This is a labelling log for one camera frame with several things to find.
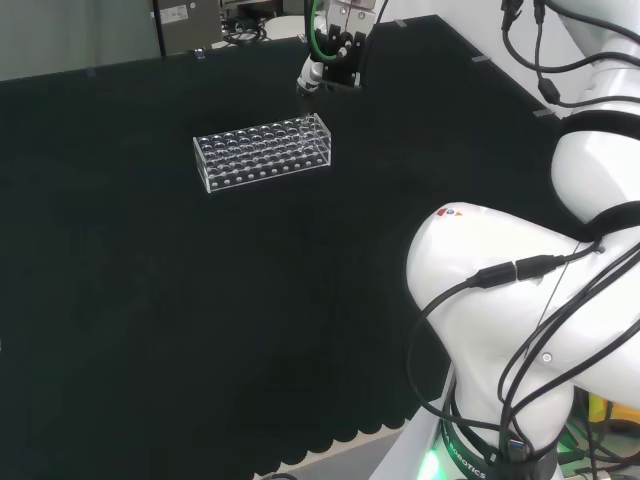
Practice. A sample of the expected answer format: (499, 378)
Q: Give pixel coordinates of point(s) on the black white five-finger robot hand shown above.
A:
(347, 65)

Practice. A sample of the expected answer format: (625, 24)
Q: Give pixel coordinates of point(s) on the clear glass test tube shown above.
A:
(307, 127)

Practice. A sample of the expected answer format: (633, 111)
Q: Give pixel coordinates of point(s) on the clear acrylic test tube rack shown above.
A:
(260, 155)

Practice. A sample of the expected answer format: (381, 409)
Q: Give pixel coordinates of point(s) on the clear plastic clip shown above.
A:
(198, 54)

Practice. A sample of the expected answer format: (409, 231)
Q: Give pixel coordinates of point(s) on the grey equipment box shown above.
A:
(190, 30)

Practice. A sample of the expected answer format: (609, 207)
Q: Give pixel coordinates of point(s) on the black bench cloth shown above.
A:
(150, 300)

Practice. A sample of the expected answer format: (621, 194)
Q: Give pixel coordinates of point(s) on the yellow stop button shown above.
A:
(622, 417)

